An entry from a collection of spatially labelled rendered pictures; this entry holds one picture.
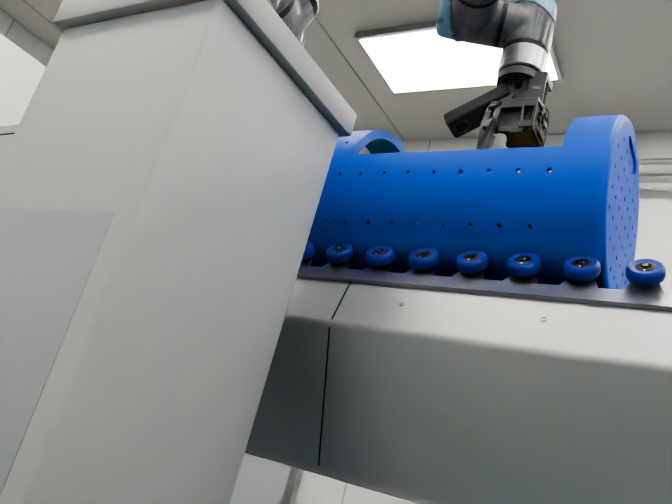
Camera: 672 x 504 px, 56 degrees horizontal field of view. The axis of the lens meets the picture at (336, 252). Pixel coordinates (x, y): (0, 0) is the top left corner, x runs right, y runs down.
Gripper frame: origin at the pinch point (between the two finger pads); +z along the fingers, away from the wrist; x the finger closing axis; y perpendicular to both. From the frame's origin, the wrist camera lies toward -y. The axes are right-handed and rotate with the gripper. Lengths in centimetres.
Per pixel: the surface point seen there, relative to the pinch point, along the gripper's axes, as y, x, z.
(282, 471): -251, 333, 69
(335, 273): -18.3, -6.2, 18.8
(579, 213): 17.0, -7.2, 7.4
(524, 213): 9.8, -7.1, 7.7
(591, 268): 19.4, -6.1, 14.5
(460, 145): -176, 342, -216
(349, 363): -10.9, -7.1, 32.3
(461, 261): 2.1, -6.4, 15.1
